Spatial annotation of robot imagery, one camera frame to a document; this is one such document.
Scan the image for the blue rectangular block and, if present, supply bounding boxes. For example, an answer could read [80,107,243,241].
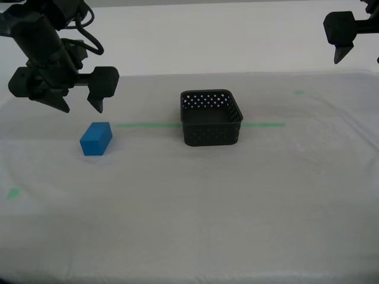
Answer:
[79,121,114,157]

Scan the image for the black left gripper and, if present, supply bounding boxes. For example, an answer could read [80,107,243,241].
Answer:
[8,49,120,114]

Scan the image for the long green tape line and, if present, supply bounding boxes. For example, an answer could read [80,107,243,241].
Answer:
[114,122,287,128]

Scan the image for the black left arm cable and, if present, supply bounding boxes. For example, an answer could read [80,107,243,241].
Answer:
[63,0,105,56]

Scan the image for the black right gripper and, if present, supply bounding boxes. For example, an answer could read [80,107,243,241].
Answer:
[323,0,379,64]

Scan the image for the white woven plastic table cover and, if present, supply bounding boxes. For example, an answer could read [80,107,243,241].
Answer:
[0,69,379,284]

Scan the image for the black perforated plastic basket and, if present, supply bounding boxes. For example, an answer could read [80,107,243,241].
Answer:
[179,88,245,148]

